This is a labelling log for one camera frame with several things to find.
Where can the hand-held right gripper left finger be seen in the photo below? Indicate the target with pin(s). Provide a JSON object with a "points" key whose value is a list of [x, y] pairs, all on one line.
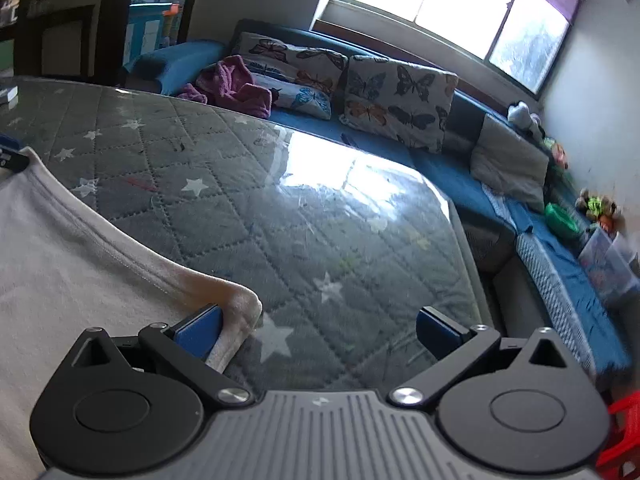
{"points": [[200, 332]]}

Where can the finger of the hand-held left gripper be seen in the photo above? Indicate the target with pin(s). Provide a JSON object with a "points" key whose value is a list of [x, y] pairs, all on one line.
{"points": [[12, 160]]}

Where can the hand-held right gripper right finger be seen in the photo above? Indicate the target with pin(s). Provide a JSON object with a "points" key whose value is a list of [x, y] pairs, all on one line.
{"points": [[435, 330]]}

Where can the white garment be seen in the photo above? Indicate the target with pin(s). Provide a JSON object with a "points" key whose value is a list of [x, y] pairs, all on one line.
{"points": [[60, 280]]}

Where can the small box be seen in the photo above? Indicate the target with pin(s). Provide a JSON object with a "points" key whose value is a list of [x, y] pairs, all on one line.
{"points": [[7, 95]]}

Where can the white lace sofa cover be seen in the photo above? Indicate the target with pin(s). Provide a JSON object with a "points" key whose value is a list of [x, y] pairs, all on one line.
{"points": [[550, 280]]}

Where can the dark wooden cabinet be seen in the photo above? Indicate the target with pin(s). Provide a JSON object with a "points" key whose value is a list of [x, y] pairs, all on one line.
{"points": [[30, 35]]}

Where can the grey quilted star table cover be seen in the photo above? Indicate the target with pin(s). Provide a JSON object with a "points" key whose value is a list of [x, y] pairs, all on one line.
{"points": [[225, 200]]}

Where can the white patterned cloth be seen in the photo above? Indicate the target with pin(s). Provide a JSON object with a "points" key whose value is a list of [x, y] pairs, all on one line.
{"points": [[495, 202]]}

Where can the blue corner sofa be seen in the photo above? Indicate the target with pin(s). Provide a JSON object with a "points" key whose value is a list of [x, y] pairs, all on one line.
{"points": [[450, 170]]}

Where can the green bowl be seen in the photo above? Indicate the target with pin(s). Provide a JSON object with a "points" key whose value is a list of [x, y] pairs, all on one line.
{"points": [[560, 220]]}

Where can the grey pillow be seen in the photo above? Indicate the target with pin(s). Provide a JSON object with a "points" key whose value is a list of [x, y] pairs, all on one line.
{"points": [[510, 165]]}

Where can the clear plastic storage box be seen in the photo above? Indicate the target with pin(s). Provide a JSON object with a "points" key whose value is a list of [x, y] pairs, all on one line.
{"points": [[605, 265]]}

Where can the blue play fence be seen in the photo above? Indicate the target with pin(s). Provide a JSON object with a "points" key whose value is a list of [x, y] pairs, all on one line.
{"points": [[150, 25]]}

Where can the brown and green plush toy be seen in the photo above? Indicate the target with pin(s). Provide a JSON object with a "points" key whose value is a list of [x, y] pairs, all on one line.
{"points": [[597, 207]]}

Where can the orange and green plush toy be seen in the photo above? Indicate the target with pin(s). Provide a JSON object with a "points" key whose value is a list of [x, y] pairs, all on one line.
{"points": [[555, 152]]}

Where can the red plastic stool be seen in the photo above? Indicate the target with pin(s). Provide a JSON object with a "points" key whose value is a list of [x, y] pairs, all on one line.
{"points": [[625, 435]]}

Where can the purple cloth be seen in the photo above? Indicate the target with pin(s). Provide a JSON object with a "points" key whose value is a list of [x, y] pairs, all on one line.
{"points": [[230, 85]]}

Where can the white plush toy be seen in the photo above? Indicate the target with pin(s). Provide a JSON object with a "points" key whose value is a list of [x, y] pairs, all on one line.
{"points": [[522, 115]]}

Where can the large butterfly print pillow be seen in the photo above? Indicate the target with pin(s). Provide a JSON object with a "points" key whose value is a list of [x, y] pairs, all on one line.
{"points": [[395, 100]]}

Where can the small butterfly print pillow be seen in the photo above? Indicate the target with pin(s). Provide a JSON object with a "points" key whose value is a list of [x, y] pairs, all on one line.
{"points": [[300, 96]]}

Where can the long butterfly print pillow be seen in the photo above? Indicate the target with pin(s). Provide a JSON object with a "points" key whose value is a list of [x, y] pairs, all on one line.
{"points": [[295, 60]]}

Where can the dark wooden door frame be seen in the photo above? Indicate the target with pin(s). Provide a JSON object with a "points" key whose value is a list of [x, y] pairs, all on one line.
{"points": [[114, 20]]}

